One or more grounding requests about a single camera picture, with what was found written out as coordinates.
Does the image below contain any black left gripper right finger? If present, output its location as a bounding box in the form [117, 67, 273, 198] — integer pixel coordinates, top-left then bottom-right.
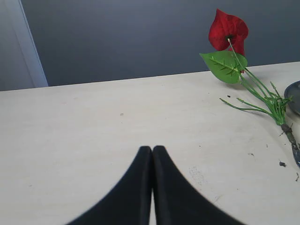
[152, 146, 242, 225]

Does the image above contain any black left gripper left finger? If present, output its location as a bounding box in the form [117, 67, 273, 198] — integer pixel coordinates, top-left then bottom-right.
[69, 146, 152, 225]

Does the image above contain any red artificial flower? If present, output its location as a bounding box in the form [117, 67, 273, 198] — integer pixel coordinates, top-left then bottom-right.
[200, 9, 300, 165]

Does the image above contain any round steel plate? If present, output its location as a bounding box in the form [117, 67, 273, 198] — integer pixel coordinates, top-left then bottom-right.
[284, 81, 300, 116]

